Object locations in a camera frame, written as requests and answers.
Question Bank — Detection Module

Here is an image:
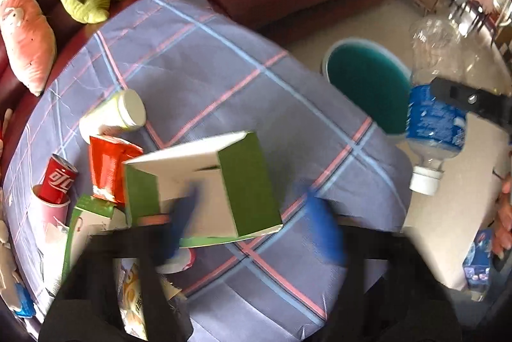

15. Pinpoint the clear plastic water bottle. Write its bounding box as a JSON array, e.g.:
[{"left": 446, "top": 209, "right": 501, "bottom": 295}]
[{"left": 405, "top": 15, "right": 467, "bottom": 195}]

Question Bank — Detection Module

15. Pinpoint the green white carton box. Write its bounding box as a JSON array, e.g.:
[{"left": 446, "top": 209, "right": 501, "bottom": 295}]
[{"left": 123, "top": 131, "right": 283, "bottom": 248}]

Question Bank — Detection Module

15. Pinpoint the green trash bin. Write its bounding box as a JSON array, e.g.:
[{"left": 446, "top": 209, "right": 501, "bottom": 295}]
[{"left": 321, "top": 37, "right": 411, "bottom": 142}]

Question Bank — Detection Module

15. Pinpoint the person's right hand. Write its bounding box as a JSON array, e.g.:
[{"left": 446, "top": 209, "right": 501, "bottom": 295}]
[{"left": 492, "top": 174, "right": 512, "bottom": 259}]

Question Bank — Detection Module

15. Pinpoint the green white medicine box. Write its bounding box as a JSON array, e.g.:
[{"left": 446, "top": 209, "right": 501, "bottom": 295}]
[{"left": 61, "top": 195, "right": 128, "bottom": 283}]

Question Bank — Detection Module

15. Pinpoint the red cola can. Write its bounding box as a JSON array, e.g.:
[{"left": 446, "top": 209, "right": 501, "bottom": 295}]
[{"left": 39, "top": 154, "right": 78, "bottom": 205}]

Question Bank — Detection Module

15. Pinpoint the red snack bag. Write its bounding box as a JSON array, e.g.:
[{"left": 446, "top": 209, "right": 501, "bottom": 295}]
[{"left": 89, "top": 135, "right": 143, "bottom": 208}]

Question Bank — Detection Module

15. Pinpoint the white plastic jar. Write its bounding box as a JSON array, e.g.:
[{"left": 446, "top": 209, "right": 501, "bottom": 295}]
[{"left": 79, "top": 89, "right": 147, "bottom": 143}]

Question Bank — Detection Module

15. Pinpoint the pink plush pillow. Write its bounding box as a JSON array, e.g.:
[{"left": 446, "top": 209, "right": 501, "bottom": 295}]
[{"left": 1, "top": 0, "right": 56, "bottom": 97}]

